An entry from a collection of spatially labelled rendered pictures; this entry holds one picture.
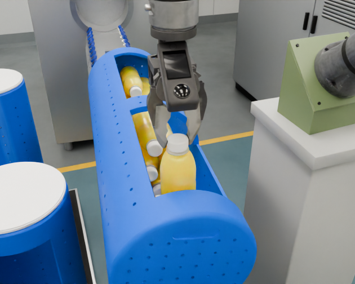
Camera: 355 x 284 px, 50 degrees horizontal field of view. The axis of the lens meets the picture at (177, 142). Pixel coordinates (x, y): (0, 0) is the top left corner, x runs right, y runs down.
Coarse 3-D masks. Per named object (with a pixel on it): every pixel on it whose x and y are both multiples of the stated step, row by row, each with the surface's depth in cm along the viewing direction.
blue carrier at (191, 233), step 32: (96, 64) 132; (128, 64) 137; (96, 96) 115; (96, 128) 103; (128, 128) 89; (96, 160) 96; (128, 160) 80; (128, 192) 72; (192, 192) 68; (224, 192) 89; (128, 224) 66; (160, 224) 63; (192, 224) 64; (224, 224) 66; (128, 256) 65; (160, 256) 67; (192, 256) 69; (224, 256) 71
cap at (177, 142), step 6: (168, 138) 67; (174, 138) 67; (180, 138) 67; (186, 138) 67; (168, 144) 67; (174, 144) 66; (180, 144) 66; (186, 144) 67; (174, 150) 66; (180, 150) 66
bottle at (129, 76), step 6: (126, 66) 136; (132, 66) 137; (120, 72) 137; (126, 72) 132; (132, 72) 131; (126, 78) 128; (132, 78) 127; (138, 78) 128; (126, 84) 126; (132, 84) 125; (138, 84) 126; (126, 90) 126
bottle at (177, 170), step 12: (168, 156) 68; (180, 156) 67; (192, 156) 69; (168, 168) 67; (180, 168) 67; (192, 168) 68; (168, 180) 68; (180, 180) 68; (192, 180) 69; (168, 192) 70
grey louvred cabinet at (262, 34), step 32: (256, 0) 324; (288, 0) 283; (320, 0) 251; (352, 0) 225; (256, 32) 333; (288, 32) 290; (320, 32) 257; (352, 32) 230; (256, 64) 343; (256, 96) 354
